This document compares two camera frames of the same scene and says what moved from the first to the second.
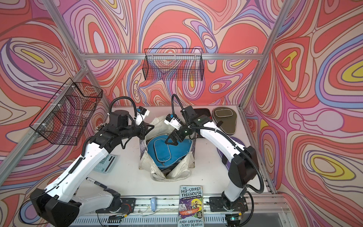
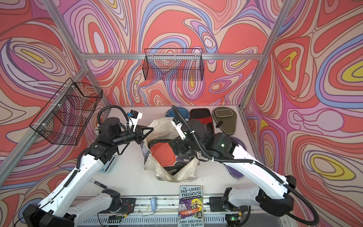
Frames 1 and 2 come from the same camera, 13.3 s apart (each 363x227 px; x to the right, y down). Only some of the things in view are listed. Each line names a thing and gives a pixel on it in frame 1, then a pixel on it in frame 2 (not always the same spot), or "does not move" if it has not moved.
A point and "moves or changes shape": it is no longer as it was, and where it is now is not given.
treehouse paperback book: [191, 212] does not move
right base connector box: [233, 220] does not move
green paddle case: [228, 116] does not move
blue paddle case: [163, 154] moves or changes shape
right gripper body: [185, 131] -> [185, 146]
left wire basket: [64, 118] does not move
